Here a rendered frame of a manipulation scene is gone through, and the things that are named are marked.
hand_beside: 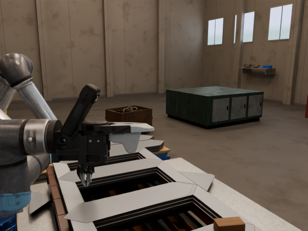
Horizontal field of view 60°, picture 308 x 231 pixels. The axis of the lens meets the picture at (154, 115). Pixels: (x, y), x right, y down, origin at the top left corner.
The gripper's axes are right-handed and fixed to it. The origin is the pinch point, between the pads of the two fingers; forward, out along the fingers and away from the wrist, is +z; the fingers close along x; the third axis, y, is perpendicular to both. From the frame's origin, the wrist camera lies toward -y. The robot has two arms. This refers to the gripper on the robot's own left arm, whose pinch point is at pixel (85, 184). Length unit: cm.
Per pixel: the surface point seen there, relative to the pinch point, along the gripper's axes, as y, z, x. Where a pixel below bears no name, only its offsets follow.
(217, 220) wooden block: 59, 1, 44
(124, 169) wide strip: -22.8, 5.8, 30.8
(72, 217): 20.6, 5.6, -10.9
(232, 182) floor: -112, 93, 214
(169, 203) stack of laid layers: 27.1, 7.4, 37.8
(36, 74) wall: -1034, -14, 29
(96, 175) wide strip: -21.7, 5.7, 10.9
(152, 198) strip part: 20.9, 5.8, 30.8
